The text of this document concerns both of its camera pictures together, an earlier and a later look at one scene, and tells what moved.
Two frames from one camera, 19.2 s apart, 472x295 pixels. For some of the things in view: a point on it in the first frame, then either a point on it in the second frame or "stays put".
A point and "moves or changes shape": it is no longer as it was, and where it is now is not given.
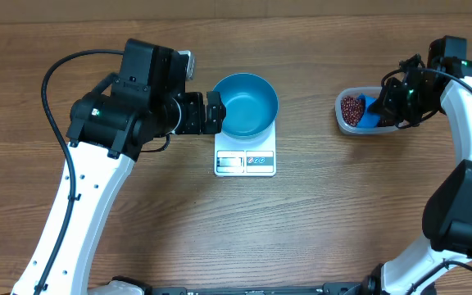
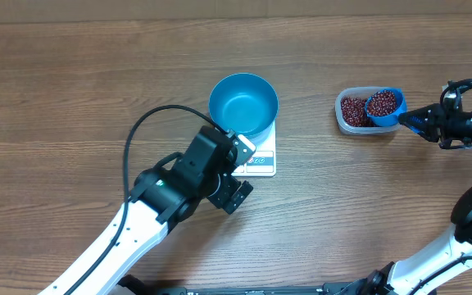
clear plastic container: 369,91 stays put
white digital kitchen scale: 251,158 stays put
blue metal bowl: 251,105 stays put
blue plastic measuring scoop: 368,120 moves or changes shape
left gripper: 195,124 → 224,196
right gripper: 387,106 → 437,124
